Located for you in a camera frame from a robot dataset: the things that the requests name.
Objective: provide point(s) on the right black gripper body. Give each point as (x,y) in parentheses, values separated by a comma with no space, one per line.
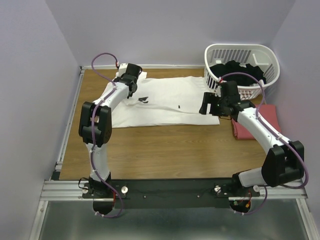
(219,110)

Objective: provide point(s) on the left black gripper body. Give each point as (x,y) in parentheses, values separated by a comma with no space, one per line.
(136,88)

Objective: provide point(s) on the white printed t-shirt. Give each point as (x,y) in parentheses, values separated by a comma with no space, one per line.
(163,102)

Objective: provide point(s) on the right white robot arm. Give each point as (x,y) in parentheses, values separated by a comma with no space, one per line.
(284,161)

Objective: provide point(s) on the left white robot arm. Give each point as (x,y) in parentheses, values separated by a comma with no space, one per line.
(95,126)

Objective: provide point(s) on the black clothes in basket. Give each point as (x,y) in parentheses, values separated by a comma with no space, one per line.
(219,70)

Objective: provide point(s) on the white plastic laundry basket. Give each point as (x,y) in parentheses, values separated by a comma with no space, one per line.
(254,54)

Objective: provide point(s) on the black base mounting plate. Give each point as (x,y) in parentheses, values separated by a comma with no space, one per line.
(125,194)

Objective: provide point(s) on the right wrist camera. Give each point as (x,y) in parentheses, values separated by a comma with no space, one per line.
(220,81)

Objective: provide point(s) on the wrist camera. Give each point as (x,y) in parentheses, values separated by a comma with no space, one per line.
(122,69)
(220,81)

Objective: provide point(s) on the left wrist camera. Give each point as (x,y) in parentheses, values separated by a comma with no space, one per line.
(122,69)

